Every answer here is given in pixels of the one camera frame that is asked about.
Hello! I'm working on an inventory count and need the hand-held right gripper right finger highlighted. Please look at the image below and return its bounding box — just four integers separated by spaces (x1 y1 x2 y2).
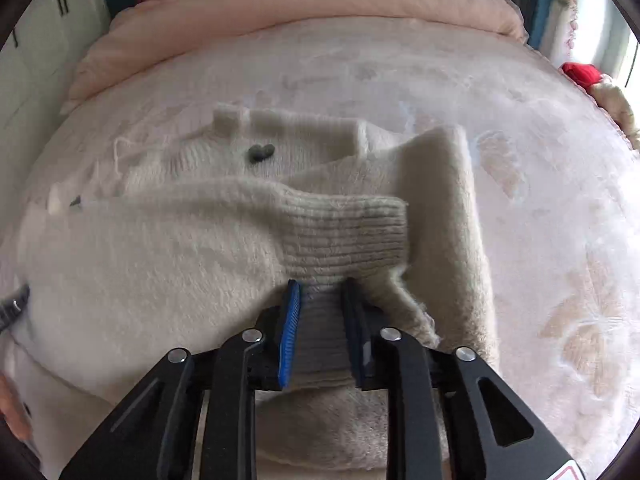
341 277 587 480

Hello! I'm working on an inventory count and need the pink fleece blanket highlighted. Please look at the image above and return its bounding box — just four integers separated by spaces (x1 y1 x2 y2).
0 19 640 480

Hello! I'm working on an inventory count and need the beige plush toy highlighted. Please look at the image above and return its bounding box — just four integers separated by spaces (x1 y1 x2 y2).
586 74 640 151

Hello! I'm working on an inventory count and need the red plush toy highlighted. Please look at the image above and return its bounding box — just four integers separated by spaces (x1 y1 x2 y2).
561 62 603 92

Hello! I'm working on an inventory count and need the white wardrobe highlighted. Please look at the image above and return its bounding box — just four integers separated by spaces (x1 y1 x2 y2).
0 0 112 171

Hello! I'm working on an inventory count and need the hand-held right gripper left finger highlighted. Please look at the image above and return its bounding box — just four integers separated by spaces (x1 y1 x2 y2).
59 279 302 480

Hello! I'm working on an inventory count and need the person's left hand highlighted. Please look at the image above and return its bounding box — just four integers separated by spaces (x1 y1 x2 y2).
0 372 35 443

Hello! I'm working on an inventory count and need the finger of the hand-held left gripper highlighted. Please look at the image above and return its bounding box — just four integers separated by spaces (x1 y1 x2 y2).
0 284 31 333

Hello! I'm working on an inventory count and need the cream knit sweater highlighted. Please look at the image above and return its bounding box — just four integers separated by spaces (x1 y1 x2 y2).
15 104 503 471

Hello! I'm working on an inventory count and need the floral curtain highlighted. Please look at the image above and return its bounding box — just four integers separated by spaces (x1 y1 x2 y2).
542 0 601 71

